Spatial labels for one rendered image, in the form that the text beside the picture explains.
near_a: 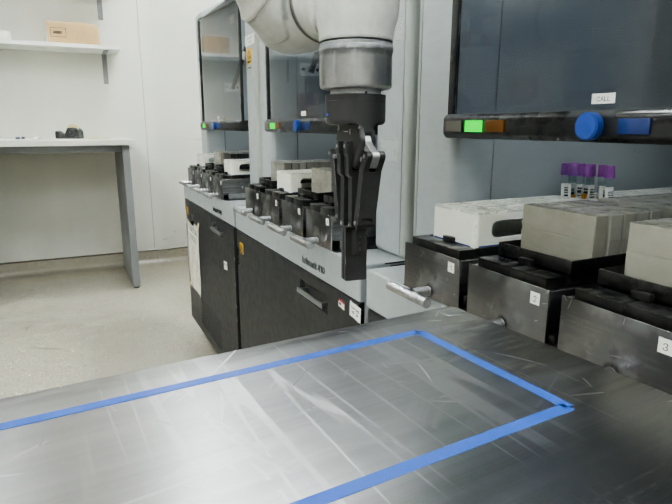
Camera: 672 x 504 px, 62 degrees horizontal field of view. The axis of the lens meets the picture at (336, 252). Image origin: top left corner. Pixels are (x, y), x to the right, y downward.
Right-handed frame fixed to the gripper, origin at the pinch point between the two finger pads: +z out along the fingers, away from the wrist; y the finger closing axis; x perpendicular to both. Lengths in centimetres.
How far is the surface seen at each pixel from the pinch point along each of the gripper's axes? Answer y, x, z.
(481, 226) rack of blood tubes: -3.1, -17.6, -3.0
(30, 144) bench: 276, 71, -8
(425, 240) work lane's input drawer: 3.8, -13.0, -0.1
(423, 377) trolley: -36.3, 10.6, 0.0
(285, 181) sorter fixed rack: 70, -11, -3
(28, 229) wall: 346, 86, 48
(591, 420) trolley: -44.5, 4.6, 0.0
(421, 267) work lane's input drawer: 3.6, -12.4, 3.9
